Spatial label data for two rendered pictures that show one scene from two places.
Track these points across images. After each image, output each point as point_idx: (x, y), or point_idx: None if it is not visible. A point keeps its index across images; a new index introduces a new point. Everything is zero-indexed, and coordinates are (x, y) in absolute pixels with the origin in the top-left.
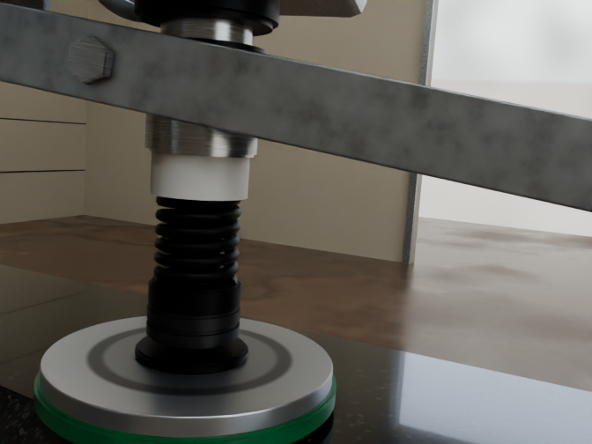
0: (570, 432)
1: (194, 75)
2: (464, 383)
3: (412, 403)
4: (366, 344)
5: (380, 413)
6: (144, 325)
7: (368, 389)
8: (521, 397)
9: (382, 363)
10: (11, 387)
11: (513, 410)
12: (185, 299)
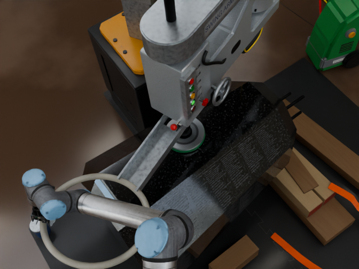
0: (158, 177)
1: None
2: (177, 174)
3: (173, 162)
4: (198, 167)
5: (171, 156)
6: (198, 128)
7: (179, 158)
8: (170, 179)
9: (189, 166)
10: None
11: (166, 174)
12: None
